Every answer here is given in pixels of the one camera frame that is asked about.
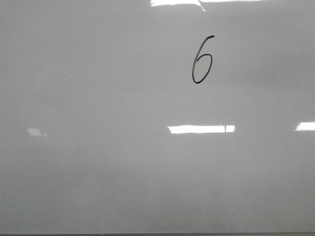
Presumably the white whiteboard with frame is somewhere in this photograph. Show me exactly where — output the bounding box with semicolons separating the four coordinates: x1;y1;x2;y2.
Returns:
0;0;315;235

